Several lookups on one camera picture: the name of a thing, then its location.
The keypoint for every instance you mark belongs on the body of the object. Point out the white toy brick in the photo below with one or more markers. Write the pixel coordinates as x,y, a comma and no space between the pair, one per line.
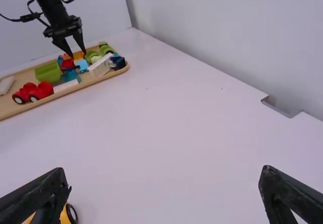
65,85
5,85
101,66

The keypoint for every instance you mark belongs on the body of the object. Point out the teal toy brick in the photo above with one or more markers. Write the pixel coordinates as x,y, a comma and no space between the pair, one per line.
72,77

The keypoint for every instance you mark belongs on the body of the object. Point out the light blue toy brick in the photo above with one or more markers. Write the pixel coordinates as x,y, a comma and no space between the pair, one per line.
82,66

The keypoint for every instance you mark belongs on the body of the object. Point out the yellow toy car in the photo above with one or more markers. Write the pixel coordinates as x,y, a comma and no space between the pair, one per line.
63,217

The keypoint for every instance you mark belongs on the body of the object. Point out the green toy brick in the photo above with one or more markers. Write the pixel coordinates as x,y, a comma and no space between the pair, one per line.
48,72

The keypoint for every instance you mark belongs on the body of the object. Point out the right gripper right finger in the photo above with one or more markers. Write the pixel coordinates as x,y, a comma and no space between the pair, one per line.
285,193

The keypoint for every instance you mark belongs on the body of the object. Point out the red toy brick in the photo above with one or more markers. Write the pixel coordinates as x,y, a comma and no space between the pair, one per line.
67,63

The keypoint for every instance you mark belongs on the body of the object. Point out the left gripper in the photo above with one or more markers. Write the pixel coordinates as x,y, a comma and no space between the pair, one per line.
56,14

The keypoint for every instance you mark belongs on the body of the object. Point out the green toy car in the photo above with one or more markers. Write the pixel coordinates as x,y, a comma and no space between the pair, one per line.
101,50

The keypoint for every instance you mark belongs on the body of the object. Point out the red toy car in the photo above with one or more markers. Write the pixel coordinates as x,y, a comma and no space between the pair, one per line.
32,91

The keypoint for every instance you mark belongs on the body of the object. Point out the yellow toy brick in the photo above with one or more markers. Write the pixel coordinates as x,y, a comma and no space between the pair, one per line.
78,55

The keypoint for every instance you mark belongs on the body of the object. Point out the tan tray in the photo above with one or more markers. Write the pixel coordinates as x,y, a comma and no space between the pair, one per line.
15,105

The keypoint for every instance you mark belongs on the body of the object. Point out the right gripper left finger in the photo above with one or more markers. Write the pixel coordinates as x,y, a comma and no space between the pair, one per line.
30,196

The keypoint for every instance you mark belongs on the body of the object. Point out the dark blue toy brick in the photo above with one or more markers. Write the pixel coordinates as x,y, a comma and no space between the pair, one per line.
119,62

